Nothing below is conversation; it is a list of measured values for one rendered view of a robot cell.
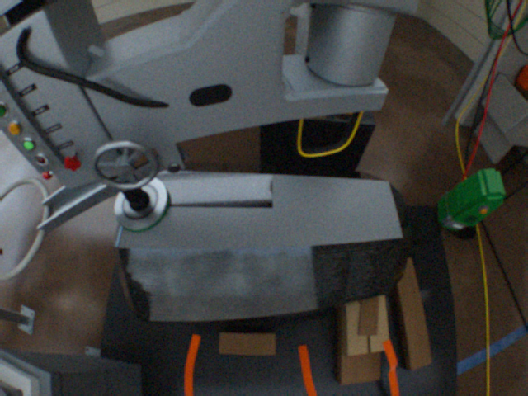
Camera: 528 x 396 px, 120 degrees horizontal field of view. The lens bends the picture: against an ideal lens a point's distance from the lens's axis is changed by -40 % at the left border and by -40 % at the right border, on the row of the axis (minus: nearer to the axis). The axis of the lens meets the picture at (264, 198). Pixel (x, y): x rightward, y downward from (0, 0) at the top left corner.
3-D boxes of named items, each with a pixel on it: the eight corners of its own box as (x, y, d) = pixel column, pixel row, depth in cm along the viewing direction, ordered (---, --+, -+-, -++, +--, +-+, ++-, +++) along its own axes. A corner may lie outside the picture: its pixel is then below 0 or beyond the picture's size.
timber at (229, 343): (222, 351, 125) (219, 353, 115) (223, 332, 131) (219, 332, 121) (275, 353, 125) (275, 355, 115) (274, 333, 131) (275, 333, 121)
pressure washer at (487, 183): (464, 206, 175) (528, 143, 100) (468, 242, 158) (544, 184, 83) (435, 195, 180) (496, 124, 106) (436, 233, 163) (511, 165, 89)
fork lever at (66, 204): (186, 120, 71) (178, 110, 67) (190, 169, 62) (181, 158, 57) (53, 200, 79) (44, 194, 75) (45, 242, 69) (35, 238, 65)
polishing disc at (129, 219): (122, 180, 88) (121, 178, 87) (172, 176, 89) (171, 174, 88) (110, 230, 77) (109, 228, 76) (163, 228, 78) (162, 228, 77)
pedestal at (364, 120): (261, 134, 212) (260, 56, 149) (336, 138, 211) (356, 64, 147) (256, 199, 179) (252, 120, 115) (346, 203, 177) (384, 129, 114)
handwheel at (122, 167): (167, 152, 58) (147, 104, 45) (168, 184, 53) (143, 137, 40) (113, 166, 56) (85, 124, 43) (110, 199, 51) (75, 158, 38)
